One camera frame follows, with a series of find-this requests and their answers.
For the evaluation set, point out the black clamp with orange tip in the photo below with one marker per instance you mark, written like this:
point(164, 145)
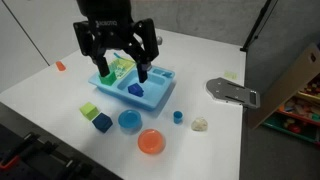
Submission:
point(13, 156)

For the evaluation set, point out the blue toy block with print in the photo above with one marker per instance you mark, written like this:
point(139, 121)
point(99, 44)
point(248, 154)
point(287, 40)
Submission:
point(135, 89)

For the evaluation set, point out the dark blue toy block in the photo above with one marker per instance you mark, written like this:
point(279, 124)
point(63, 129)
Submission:
point(102, 122)

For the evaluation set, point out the orange plastic bowl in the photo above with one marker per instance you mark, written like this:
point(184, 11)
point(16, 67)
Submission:
point(150, 141)

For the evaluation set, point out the blue plastic bowl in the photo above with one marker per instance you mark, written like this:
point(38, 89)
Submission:
point(129, 119)

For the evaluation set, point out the small orange plastic cup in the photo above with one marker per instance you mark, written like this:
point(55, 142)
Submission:
point(60, 66)

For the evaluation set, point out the light blue toy sink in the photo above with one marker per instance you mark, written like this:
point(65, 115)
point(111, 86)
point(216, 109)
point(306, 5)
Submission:
point(151, 101)

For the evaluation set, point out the black stand pole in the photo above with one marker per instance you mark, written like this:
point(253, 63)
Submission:
point(256, 28)

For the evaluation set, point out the grey toy faucet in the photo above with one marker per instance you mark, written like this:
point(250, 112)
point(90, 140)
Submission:
point(159, 40)

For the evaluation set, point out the cardboard box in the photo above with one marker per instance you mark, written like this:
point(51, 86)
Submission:
point(283, 90)

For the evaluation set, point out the lime green toy block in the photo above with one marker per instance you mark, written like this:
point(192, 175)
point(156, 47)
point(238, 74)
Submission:
point(88, 110)

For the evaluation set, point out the small blue plastic cup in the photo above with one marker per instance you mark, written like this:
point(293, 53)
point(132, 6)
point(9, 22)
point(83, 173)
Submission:
point(177, 117)

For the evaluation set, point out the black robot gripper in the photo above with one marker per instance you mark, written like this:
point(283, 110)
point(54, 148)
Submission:
point(108, 20)

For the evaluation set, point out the green plastic bin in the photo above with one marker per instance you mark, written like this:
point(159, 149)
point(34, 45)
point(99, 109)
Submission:
point(278, 128)

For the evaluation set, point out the whitish toy garlic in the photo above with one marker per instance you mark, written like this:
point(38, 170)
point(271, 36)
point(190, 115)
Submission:
point(199, 124)

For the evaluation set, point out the yellow toy dish rack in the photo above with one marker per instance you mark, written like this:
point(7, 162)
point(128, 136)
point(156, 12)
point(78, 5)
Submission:
point(121, 66)

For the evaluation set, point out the small pale yellow piece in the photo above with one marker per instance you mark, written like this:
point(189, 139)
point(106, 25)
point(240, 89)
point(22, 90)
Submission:
point(230, 75)

